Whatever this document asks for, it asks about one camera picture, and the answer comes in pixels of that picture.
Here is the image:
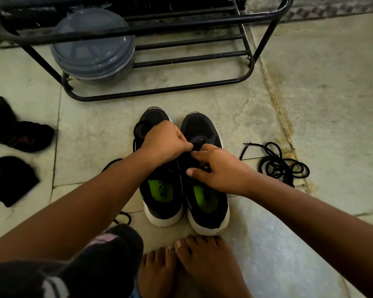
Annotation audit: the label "person's right hand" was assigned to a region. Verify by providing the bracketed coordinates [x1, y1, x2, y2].
[185, 144, 253, 196]

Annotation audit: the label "person's left hand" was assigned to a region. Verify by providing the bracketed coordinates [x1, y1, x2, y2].
[140, 120, 194, 167]

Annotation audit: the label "black sock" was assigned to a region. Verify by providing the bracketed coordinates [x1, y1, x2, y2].
[0, 156, 40, 208]
[0, 96, 55, 153]

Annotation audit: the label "person's left foot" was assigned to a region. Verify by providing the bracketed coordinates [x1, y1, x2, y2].
[138, 246, 178, 298]

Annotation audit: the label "person's foot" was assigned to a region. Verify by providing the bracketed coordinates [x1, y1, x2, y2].
[175, 235, 253, 298]
[138, 246, 178, 298]

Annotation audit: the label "black white-soled sneaker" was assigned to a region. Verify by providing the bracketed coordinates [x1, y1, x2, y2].
[133, 107, 185, 228]
[178, 112, 230, 237]

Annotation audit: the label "person's right foot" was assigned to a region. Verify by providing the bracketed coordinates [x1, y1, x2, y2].
[175, 235, 253, 298]

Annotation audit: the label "person's left forearm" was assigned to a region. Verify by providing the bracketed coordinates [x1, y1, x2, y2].
[0, 149, 157, 265]

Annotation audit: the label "black patterned trousers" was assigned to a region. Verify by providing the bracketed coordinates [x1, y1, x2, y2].
[0, 224, 144, 298]

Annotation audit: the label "person's right forearm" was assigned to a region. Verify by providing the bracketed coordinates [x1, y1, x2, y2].
[241, 172, 373, 298]

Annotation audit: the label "black metal shoe rack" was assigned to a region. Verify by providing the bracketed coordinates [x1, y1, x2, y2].
[0, 0, 296, 102]

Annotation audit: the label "grey lidded steel container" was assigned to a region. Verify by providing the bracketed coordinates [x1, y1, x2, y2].
[50, 7, 136, 86]

